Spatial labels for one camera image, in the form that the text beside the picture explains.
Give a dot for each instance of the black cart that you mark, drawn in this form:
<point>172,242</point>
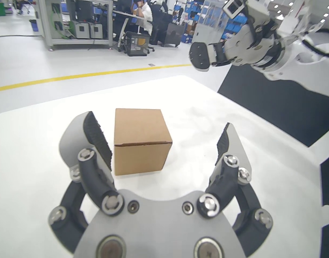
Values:
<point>174,34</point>

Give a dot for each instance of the metal frame workbench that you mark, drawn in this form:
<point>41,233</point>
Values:
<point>62,17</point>

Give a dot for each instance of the black floor mat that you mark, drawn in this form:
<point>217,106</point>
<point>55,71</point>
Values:
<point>274,103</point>

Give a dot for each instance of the blue bin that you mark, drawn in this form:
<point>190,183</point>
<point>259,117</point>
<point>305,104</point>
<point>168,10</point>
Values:
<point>33,25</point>

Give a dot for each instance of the small brown carton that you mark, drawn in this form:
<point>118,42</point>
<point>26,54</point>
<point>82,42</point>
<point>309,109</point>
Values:
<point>140,140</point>

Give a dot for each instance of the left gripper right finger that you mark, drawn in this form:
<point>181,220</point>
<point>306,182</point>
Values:
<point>229,178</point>

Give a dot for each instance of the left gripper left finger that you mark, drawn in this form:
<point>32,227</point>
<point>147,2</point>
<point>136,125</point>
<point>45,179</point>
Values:
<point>96,173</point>

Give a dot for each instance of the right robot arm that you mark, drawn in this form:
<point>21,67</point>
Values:
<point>312,76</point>

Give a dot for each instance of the black office chair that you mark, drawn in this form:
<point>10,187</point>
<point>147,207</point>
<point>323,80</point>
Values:
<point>160,22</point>

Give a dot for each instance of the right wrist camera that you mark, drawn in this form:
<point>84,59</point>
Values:
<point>238,1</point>

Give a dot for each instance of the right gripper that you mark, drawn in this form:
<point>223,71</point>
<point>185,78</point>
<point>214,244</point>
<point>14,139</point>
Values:
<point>257,50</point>

